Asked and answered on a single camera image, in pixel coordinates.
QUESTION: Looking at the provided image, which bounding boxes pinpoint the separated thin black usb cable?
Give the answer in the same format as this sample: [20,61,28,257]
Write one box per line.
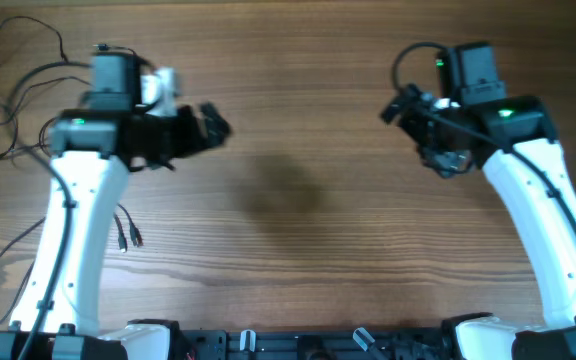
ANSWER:
[0,15,154,127]

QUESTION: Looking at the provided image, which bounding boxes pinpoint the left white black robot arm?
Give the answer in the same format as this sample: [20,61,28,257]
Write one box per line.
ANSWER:
[0,51,231,359]

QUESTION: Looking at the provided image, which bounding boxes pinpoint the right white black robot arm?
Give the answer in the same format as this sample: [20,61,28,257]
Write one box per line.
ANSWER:
[381,42,576,359]

